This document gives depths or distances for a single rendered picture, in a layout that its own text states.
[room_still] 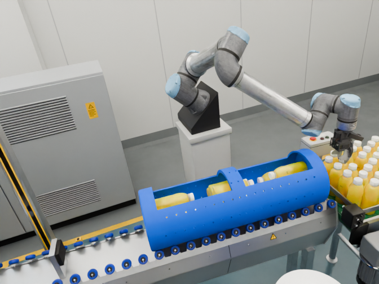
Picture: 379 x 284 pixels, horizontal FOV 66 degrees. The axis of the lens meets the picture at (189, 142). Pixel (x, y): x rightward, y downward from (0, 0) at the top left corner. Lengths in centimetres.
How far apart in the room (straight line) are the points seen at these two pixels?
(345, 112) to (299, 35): 338
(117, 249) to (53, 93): 148
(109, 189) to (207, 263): 174
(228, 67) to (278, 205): 67
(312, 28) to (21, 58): 392
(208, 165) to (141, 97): 210
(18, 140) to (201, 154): 152
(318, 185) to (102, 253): 108
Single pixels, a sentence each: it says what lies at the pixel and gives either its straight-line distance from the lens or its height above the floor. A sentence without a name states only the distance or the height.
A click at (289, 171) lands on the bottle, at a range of 157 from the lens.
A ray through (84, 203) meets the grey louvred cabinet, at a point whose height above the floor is 23.
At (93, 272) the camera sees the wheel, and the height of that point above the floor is 97.
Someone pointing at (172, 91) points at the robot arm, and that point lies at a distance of 188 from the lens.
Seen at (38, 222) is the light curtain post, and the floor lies 100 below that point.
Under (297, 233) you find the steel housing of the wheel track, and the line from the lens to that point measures 164.
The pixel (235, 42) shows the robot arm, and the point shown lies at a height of 176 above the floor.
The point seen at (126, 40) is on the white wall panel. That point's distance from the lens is 381.
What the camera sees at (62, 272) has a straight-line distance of 153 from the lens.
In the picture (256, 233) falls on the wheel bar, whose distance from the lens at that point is 152.
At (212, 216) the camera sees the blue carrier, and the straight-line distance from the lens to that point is 130.
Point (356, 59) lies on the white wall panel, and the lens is 583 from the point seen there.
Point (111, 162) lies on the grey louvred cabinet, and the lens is 286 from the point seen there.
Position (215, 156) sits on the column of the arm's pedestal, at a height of 89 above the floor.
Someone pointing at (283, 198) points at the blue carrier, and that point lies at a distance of 141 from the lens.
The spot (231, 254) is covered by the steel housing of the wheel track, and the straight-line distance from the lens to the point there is 153.
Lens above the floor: 205
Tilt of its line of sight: 30 degrees down
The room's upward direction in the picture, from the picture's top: 7 degrees counter-clockwise
